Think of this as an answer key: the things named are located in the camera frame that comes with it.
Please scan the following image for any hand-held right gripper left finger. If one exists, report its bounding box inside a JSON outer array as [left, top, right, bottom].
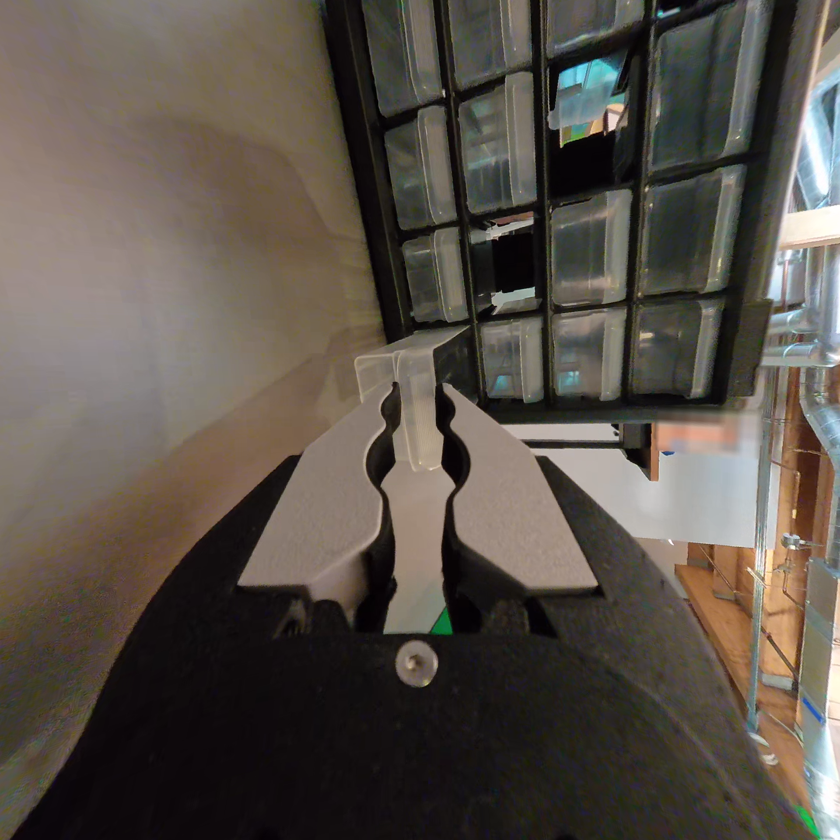
[[236, 382, 403, 635]]

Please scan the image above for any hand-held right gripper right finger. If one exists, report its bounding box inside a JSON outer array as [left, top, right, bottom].
[[436, 382, 599, 635]]

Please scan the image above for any clear plastic drawer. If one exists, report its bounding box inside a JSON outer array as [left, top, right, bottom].
[[354, 326, 475, 473]]

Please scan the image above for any black drawer cabinet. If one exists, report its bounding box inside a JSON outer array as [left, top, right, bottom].
[[322, 0, 831, 427]]

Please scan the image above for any set of small clear drawers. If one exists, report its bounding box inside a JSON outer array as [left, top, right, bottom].
[[361, 0, 775, 403]]

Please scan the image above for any silver ventilation duct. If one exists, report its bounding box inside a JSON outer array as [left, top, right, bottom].
[[748, 72, 840, 840]]

